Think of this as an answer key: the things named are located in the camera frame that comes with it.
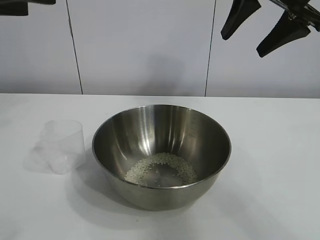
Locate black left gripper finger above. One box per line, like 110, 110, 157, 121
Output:
0, 4, 29, 17
0, 0, 57, 6

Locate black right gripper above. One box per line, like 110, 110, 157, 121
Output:
220, 0, 320, 59

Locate clear plastic measuring cup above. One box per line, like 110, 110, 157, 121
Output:
23, 119, 87, 177

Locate white rice grains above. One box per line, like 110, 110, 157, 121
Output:
123, 152, 199, 187

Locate stainless steel mixing bowl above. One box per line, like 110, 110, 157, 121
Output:
91, 104, 233, 211

